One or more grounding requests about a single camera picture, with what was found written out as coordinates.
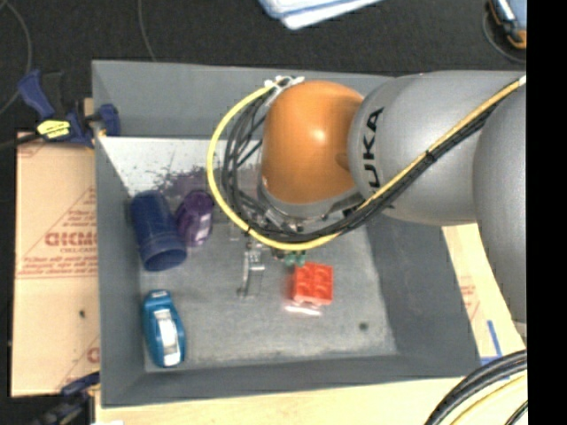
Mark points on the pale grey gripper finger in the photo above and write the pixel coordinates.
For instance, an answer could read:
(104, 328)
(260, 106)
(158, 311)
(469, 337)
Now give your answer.
(235, 232)
(253, 277)

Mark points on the clear purple plastic cup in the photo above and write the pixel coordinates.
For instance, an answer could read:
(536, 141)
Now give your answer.
(196, 217)

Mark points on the red toy building brick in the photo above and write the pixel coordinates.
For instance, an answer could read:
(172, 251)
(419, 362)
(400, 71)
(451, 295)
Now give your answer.
(312, 283)

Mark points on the grey metal bin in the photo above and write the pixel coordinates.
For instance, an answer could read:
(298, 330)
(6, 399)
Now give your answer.
(266, 339)

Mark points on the dark blue plastic cup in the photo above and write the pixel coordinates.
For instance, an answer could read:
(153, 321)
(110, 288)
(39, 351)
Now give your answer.
(155, 228)

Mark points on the blue tape dispenser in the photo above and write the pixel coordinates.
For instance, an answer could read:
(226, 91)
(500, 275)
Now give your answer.
(163, 330)

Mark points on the brown cardboard board red print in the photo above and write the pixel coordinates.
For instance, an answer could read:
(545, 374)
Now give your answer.
(53, 281)

